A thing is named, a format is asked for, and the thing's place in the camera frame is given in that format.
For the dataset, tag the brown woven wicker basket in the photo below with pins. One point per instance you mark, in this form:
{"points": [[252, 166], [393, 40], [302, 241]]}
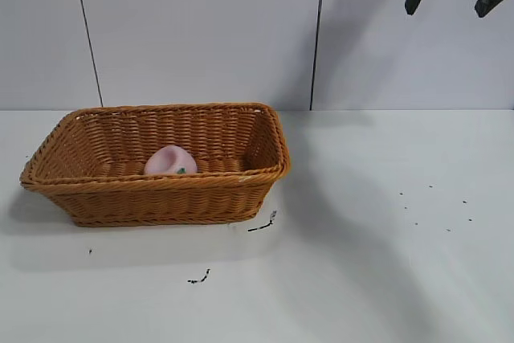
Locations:
{"points": [[160, 198]]}

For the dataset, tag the pink toy peach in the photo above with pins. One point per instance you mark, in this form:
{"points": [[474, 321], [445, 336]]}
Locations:
{"points": [[166, 162]]}

